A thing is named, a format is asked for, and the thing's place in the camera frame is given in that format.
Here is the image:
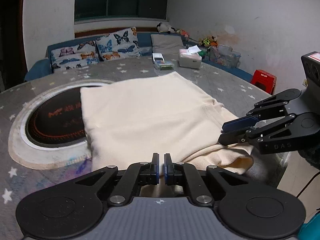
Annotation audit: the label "cream garment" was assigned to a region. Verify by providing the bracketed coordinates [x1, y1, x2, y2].
[80, 72, 253, 174]

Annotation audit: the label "red plastic stool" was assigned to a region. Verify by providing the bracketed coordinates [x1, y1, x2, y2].
[251, 69, 277, 95]

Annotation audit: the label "clear plastic storage bin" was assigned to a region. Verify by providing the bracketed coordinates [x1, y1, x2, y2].
[209, 44, 241, 68]

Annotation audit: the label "blue sofa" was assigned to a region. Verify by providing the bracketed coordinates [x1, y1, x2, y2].
[24, 31, 254, 83]

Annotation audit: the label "white tissue box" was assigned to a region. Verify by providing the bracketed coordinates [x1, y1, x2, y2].
[178, 45, 202, 69]

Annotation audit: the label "yellow black toy car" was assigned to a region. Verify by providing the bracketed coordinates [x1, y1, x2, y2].
[199, 36, 218, 48]

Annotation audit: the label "round built-in induction cooker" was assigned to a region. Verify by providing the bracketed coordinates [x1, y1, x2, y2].
[8, 79, 111, 170]

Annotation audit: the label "clear box colourful items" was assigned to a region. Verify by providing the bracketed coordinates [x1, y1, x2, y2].
[155, 60, 175, 70]

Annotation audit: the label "white remote control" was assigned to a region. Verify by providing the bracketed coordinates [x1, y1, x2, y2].
[152, 53, 164, 61]

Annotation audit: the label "grey plain cushion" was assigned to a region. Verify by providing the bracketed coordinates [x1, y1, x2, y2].
[151, 34, 184, 55]

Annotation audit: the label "black white plush toy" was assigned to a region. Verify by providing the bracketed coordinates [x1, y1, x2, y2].
[156, 22, 176, 34]

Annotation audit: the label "right butterfly print pillow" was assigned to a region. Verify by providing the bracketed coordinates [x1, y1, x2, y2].
[95, 27, 142, 61]

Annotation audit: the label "butterfly print pillow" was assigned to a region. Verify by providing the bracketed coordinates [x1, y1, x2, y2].
[95, 27, 142, 61]
[50, 41, 100, 72]

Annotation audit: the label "left butterfly print pillow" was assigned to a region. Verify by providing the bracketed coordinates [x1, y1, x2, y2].
[50, 41, 100, 72]

